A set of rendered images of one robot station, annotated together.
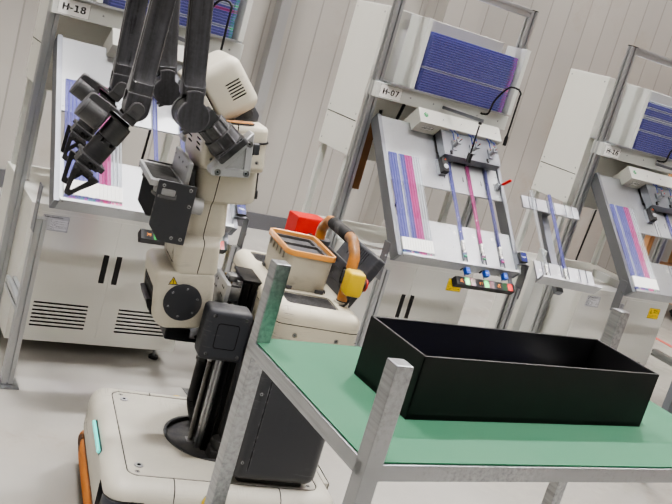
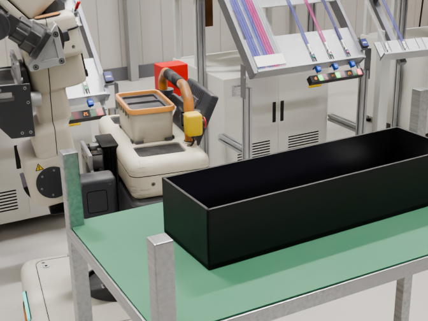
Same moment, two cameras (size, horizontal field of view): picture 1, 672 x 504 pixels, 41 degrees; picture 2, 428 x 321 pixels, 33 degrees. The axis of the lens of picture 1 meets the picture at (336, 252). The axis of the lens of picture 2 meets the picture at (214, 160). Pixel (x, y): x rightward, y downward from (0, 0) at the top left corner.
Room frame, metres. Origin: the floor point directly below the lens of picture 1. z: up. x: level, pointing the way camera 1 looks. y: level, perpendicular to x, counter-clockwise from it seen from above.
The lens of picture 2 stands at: (0.33, -0.26, 1.54)
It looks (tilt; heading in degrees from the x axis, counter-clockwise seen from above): 20 degrees down; 3
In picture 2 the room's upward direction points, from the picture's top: 1 degrees counter-clockwise
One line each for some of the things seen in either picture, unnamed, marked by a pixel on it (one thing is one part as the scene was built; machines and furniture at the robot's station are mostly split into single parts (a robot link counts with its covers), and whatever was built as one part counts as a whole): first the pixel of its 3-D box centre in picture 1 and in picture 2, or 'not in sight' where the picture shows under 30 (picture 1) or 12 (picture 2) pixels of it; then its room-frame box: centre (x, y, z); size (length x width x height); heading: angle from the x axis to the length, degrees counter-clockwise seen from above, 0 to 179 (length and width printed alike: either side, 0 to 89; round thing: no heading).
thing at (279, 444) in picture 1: (265, 348); (142, 196); (2.55, 0.12, 0.59); 0.55 x 0.34 x 0.83; 22
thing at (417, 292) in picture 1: (368, 297); (248, 111); (4.52, -0.22, 0.31); 0.70 x 0.65 x 0.62; 121
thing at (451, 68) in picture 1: (461, 71); not in sight; (4.44, -0.34, 1.52); 0.51 x 0.13 x 0.27; 121
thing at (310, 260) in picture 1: (297, 260); (144, 115); (2.56, 0.10, 0.87); 0.23 x 0.15 x 0.11; 22
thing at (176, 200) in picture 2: (512, 374); (315, 188); (1.61, -0.38, 1.01); 0.57 x 0.17 x 0.11; 123
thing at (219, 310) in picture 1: (191, 314); (67, 188); (2.39, 0.34, 0.68); 0.28 x 0.27 x 0.25; 22
